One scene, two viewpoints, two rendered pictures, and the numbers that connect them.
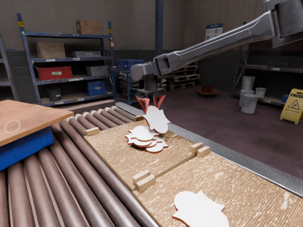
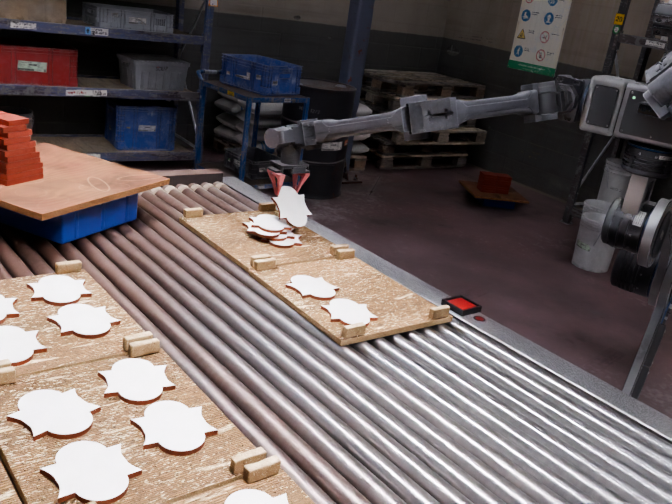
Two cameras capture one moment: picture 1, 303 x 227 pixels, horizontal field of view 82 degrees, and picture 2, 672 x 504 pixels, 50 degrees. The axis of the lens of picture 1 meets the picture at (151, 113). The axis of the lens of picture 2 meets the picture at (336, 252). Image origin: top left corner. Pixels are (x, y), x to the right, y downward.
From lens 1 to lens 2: 1.41 m
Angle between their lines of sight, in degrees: 2
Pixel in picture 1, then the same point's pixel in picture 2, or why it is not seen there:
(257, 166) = (408, 279)
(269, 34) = (401, 128)
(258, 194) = (381, 289)
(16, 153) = (103, 219)
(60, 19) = not seen: outside the picture
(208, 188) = (332, 279)
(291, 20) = (414, 121)
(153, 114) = (287, 198)
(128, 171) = (245, 256)
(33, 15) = not seen: outside the picture
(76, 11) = not seen: outside the picture
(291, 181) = (434, 293)
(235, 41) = (377, 126)
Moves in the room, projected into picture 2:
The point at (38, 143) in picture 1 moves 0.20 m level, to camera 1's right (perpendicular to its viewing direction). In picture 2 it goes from (123, 213) to (192, 223)
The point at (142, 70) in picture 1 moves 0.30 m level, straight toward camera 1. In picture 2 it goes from (279, 137) to (274, 163)
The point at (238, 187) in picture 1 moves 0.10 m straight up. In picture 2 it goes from (365, 283) to (371, 248)
